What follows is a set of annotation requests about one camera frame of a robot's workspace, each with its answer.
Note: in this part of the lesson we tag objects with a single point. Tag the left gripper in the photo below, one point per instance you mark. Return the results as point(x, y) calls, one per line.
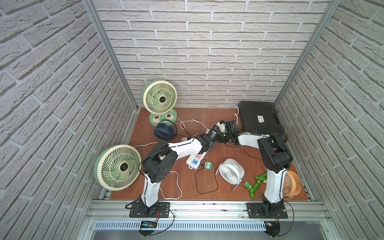
point(216, 132)

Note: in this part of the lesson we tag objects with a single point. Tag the green USB charger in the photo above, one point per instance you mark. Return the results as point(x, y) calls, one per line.
point(208, 165)

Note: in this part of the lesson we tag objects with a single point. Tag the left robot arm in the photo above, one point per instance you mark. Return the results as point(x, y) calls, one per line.
point(159, 162)

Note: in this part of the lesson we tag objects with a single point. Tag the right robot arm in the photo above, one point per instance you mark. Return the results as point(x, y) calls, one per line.
point(276, 158)

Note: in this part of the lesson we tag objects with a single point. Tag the white power strip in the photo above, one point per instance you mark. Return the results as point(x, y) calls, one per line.
point(196, 157)

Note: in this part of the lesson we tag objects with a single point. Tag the white desk fan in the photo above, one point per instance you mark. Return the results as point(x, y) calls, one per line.
point(231, 171)

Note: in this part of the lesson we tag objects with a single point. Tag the navy blue desk fan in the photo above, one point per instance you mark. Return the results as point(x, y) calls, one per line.
point(166, 130)

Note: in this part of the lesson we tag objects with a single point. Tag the green fan at back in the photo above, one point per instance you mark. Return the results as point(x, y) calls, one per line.
point(159, 98)

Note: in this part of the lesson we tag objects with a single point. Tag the orange desk fan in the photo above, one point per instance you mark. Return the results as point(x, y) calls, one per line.
point(292, 185)

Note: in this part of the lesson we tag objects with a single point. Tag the large green fan front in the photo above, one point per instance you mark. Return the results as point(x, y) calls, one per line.
point(117, 167)

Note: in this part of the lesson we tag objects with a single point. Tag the black tool case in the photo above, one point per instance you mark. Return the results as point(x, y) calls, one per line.
point(261, 118)

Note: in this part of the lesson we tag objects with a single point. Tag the small green circuit board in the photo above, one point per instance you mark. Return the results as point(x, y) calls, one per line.
point(148, 225)

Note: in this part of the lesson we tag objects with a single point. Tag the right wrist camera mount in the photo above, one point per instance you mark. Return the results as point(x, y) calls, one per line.
point(229, 127)

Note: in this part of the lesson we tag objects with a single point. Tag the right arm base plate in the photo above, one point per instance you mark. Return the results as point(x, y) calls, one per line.
point(265, 210)

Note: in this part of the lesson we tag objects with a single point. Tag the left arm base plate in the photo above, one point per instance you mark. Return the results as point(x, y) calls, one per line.
point(139, 210)

